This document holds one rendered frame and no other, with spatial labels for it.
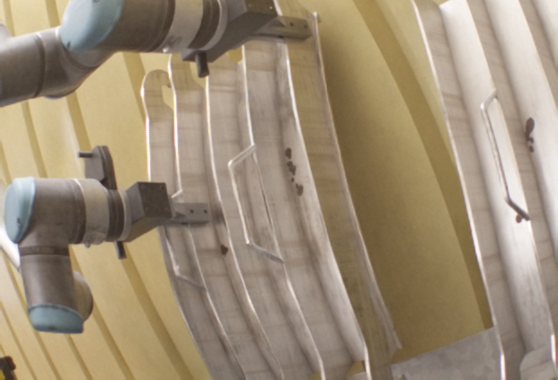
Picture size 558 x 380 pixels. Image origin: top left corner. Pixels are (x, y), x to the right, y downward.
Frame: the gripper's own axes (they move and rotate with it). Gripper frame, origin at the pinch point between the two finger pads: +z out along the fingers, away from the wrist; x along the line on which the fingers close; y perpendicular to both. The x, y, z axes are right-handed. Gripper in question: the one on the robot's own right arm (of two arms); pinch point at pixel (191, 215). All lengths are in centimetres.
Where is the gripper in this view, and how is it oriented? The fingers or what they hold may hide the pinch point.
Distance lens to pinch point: 120.4
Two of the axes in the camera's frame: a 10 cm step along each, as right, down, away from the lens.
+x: 6.4, -3.6, -6.8
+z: 7.4, 0.2, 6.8
